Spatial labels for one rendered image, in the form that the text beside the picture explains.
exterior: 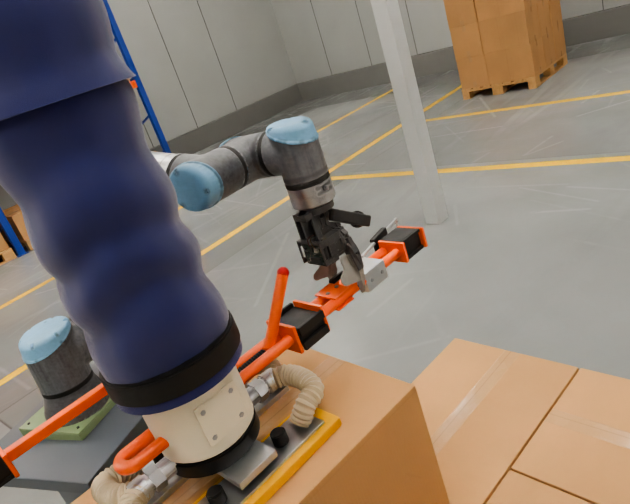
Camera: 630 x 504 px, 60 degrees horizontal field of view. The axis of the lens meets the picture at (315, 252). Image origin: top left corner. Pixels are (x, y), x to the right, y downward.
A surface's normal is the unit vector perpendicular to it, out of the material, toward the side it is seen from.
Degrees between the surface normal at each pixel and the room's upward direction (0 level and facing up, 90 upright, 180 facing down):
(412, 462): 90
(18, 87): 73
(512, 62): 90
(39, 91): 68
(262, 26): 90
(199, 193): 89
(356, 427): 0
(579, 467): 0
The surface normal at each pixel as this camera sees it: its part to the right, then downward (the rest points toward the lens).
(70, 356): 0.83, 0.01
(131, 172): 0.79, -0.31
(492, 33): -0.62, 0.47
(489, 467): -0.30, -0.88
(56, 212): -0.15, 0.26
